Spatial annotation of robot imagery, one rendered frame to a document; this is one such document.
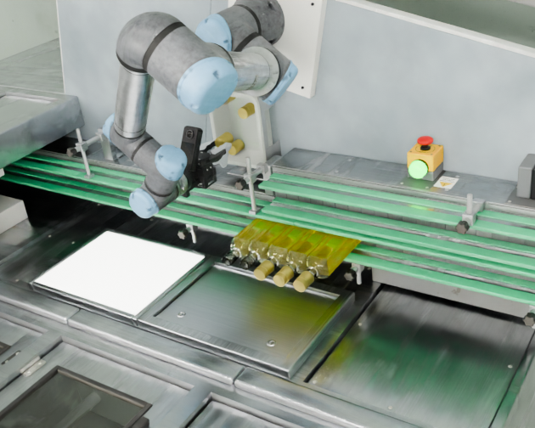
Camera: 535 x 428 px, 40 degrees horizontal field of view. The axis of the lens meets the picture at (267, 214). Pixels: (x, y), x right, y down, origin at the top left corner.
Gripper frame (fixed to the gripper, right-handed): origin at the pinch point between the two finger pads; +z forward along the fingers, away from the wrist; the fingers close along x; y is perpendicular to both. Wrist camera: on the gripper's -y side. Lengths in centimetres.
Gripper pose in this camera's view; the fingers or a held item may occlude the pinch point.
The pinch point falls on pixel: (221, 142)
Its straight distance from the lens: 201.1
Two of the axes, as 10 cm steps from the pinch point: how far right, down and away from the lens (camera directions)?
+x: 8.4, 2.0, -5.0
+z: 5.3, -4.6, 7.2
